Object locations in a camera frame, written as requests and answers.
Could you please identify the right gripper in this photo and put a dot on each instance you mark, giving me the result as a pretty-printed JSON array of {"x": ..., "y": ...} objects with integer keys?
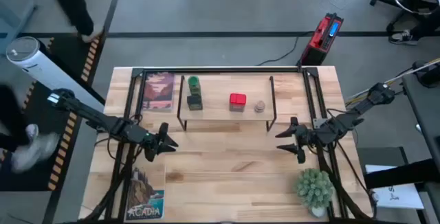
[{"x": 311, "y": 137}]

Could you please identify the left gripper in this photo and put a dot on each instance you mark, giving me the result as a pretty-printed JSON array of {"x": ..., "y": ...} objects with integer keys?
[{"x": 150, "y": 141}]

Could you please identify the small glass jar wooden lid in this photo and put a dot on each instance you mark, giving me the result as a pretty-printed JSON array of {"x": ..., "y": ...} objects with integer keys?
[{"x": 260, "y": 106}]

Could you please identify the dark green spice tin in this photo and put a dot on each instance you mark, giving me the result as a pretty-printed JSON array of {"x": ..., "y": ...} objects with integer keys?
[{"x": 195, "y": 104}]

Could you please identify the red spice tin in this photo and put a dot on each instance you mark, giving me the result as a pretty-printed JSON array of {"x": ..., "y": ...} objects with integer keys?
[{"x": 238, "y": 99}]

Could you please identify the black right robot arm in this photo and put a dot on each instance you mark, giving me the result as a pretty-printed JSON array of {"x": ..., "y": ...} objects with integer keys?
[{"x": 347, "y": 119}]

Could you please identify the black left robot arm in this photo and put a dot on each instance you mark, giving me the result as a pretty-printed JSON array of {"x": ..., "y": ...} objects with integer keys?
[{"x": 93, "y": 114}]

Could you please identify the wooden shelf black metal legs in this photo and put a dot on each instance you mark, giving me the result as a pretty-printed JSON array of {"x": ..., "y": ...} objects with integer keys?
[{"x": 220, "y": 109}]

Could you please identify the sunset landscape postcard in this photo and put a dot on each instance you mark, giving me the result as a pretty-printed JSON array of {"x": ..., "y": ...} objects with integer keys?
[{"x": 158, "y": 91}]

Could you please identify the potted green artificial plant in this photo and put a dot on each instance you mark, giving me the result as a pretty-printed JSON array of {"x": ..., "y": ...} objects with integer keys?
[{"x": 314, "y": 189}]

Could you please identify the Acadia lighthouse postcard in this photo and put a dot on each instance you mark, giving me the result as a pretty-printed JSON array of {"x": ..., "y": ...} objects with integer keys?
[{"x": 144, "y": 200}]

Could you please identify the dark grey box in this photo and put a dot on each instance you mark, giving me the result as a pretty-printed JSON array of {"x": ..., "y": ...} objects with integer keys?
[{"x": 378, "y": 155}]

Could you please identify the red black power station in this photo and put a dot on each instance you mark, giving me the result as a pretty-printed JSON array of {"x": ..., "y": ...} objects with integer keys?
[{"x": 318, "y": 43}]

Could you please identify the black metal beam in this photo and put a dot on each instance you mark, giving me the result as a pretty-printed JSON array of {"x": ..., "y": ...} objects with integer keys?
[{"x": 398, "y": 175}]

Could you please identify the white paper sheet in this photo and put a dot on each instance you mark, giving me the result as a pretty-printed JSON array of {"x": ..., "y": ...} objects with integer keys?
[{"x": 402, "y": 198}]

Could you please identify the black side desk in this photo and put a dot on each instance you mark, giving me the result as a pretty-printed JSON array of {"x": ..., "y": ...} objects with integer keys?
[{"x": 426, "y": 121}]

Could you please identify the black hazard stripe floor mat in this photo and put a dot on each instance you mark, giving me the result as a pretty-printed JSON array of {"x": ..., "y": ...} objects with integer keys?
[{"x": 31, "y": 182}]

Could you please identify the white tower fan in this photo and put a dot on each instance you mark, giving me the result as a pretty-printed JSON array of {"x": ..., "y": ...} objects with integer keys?
[{"x": 44, "y": 69}]

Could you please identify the black round device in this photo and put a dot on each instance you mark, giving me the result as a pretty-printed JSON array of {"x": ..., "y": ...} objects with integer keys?
[{"x": 431, "y": 76}]

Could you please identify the black office chair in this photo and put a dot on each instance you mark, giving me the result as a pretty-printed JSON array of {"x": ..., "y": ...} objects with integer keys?
[{"x": 381, "y": 0}]

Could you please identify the grey metal stand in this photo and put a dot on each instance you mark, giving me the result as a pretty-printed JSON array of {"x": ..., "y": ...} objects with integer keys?
[{"x": 20, "y": 19}]

